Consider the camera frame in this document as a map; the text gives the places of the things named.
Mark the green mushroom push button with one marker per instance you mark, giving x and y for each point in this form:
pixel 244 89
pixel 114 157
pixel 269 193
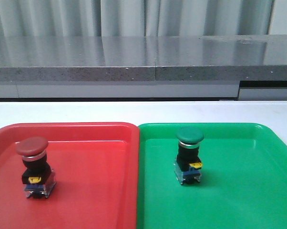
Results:
pixel 188 165

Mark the red mushroom push button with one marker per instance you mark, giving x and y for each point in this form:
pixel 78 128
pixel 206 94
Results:
pixel 38 178

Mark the red plastic tray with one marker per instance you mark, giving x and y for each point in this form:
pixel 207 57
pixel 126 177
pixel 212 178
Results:
pixel 96 167

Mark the green plastic tray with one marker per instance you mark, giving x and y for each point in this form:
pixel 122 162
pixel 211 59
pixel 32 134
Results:
pixel 243 184

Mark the grey stone counter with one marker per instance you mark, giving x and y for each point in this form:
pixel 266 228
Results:
pixel 236 67

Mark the grey curtain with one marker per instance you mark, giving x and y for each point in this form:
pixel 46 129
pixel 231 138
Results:
pixel 134 17

